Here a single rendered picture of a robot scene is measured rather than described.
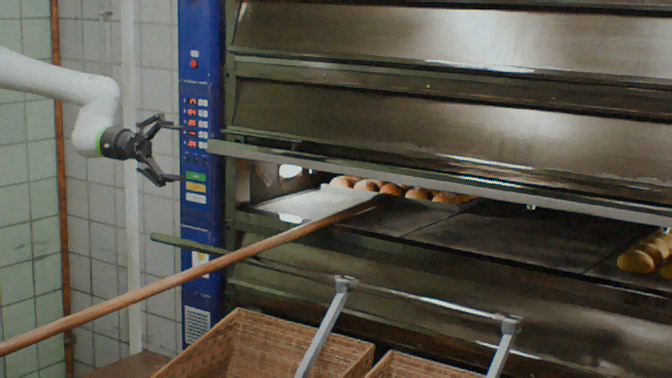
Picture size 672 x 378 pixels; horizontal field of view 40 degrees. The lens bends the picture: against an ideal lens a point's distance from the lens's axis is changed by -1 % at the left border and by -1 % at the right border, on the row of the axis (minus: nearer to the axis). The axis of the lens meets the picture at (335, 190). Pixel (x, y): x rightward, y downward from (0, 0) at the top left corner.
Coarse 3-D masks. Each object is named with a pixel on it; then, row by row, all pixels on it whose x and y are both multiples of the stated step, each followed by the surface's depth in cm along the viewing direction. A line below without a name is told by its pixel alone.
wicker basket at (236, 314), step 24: (240, 312) 316; (216, 336) 309; (264, 336) 310; (288, 336) 305; (312, 336) 300; (336, 336) 295; (192, 360) 301; (216, 360) 311; (240, 360) 315; (264, 360) 309; (288, 360) 304; (336, 360) 295; (360, 360) 282
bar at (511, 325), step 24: (168, 240) 283; (264, 264) 262; (288, 264) 258; (336, 288) 248; (360, 288) 244; (384, 288) 240; (336, 312) 245; (456, 312) 228; (480, 312) 225; (504, 336) 220; (312, 360) 239; (504, 360) 218
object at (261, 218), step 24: (240, 216) 315; (264, 216) 309; (288, 216) 308; (336, 240) 293; (360, 240) 288; (384, 240) 283; (408, 240) 283; (456, 264) 270; (480, 264) 265; (504, 264) 261; (528, 264) 261; (552, 288) 253; (576, 288) 249; (600, 288) 245; (624, 288) 242; (648, 288) 243
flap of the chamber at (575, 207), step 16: (256, 160) 287; (272, 160) 284; (288, 160) 280; (304, 160) 277; (368, 176) 264; (384, 176) 261; (400, 176) 258; (464, 192) 247; (480, 192) 245; (496, 192) 242; (512, 192) 240; (560, 208) 232; (576, 208) 230; (592, 208) 228; (608, 208) 226; (656, 224) 219
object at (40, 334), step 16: (352, 208) 309; (368, 208) 318; (320, 224) 292; (272, 240) 271; (288, 240) 278; (224, 256) 253; (240, 256) 258; (192, 272) 241; (208, 272) 246; (144, 288) 227; (160, 288) 230; (112, 304) 217; (128, 304) 221; (64, 320) 205; (80, 320) 208; (16, 336) 195; (32, 336) 197; (48, 336) 201; (0, 352) 190
